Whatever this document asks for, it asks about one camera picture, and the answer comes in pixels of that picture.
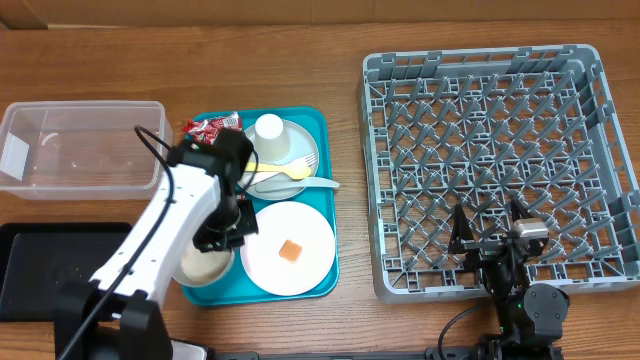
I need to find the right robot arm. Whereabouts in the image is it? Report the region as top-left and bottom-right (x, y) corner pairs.
(448, 199), (570, 359)

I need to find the white plastic fork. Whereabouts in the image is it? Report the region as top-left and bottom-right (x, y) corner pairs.
(241, 153), (317, 185)

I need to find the large red snack wrapper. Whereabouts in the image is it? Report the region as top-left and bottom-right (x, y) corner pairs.
(182, 112), (242, 145)

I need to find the white pink-rimmed plate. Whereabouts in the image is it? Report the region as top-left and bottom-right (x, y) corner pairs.
(240, 201), (336, 296)

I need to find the teal serving tray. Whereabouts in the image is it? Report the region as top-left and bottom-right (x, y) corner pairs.
(182, 106), (340, 307)

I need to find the clear plastic bin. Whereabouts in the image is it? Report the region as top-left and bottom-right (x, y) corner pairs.
(1, 100), (173, 200)

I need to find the grey bowl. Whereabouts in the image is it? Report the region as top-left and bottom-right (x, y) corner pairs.
(173, 243), (235, 288)

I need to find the grey plate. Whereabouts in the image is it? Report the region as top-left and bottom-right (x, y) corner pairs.
(247, 119), (320, 201)

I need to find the orange food cube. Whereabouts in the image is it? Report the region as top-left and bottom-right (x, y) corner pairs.
(278, 240), (302, 263)

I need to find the grey dishwasher rack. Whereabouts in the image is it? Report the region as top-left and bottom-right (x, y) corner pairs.
(357, 44), (639, 303)

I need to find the black waste tray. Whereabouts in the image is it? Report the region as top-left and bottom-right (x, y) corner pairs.
(1, 222), (131, 322)

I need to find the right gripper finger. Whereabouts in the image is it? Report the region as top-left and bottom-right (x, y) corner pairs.
(510, 198), (531, 221)
(448, 204), (474, 253)

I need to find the yellow plastic spoon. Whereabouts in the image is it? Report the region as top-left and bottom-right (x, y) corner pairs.
(245, 162), (312, 180)

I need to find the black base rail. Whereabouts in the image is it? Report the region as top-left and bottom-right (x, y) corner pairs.
(206, 347), (481, 360)

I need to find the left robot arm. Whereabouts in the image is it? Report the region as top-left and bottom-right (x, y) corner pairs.
(54, 128), (258, 360)

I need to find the white paper cup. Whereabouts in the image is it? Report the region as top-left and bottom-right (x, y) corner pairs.
(254, 114), (290, 162)

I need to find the light blue plastic knife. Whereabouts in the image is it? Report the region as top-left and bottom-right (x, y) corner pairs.
(255, 177), (340, 193)

